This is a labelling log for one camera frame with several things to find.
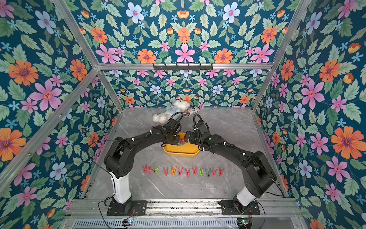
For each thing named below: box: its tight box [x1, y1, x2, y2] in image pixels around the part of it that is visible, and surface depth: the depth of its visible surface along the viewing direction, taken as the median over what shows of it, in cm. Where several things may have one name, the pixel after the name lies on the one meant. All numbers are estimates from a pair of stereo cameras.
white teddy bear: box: [152, 100, 191, 125], surface depth 110 cm
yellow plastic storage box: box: [162, 132, 201, 157], surface depth 92 cm
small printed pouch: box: [183, 105, 201, 117], surface depth 117 cm
